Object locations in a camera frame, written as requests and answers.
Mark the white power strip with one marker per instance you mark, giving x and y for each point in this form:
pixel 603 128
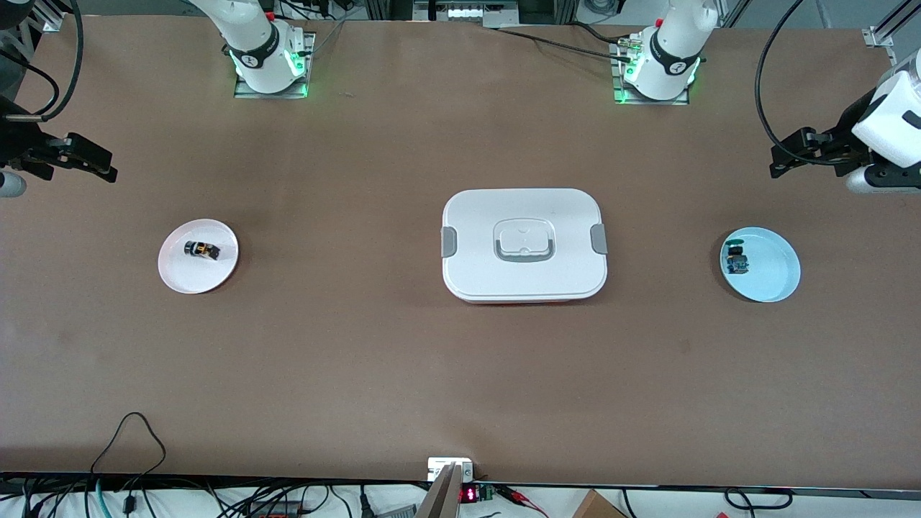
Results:
pixel 468 13

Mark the red digit display module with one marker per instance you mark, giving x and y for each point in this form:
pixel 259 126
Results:
pixel 475 494

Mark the light blue round plate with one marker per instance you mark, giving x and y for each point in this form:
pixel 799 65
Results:
pixel 773 270

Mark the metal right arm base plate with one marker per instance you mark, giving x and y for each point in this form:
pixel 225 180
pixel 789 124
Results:
pixel 302 65

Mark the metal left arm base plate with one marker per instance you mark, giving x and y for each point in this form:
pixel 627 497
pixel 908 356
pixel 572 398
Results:
pixel 619 97

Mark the brown cardboard box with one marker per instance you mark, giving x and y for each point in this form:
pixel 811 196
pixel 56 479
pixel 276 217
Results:
pixel 597 507

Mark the white metal bracket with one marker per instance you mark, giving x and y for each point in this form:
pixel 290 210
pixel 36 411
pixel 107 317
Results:
pixel 440 466

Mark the blue and green switch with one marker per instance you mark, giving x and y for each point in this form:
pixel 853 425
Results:
pixel 737 262

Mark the grey aluminium camera beam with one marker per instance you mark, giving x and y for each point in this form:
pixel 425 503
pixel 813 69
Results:
pixel 442 496

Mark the pink round plate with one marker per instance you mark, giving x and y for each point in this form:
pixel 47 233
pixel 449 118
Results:
pixel 180 273

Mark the orange and black switch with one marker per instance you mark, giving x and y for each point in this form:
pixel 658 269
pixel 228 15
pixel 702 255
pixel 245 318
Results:
pixel 201 250

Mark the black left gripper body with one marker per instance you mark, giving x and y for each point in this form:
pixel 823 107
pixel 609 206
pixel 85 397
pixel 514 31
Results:
pixel 843 142

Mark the red alligator clip leads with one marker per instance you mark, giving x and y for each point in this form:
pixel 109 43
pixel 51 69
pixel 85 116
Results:
pixel 522 498

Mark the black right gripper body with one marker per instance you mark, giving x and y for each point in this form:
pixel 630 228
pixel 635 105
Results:
pixel 16 144

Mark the aluminium frame profile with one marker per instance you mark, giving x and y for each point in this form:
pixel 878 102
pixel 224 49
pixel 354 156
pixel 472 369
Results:
pixel 888 25
pixel 57 14

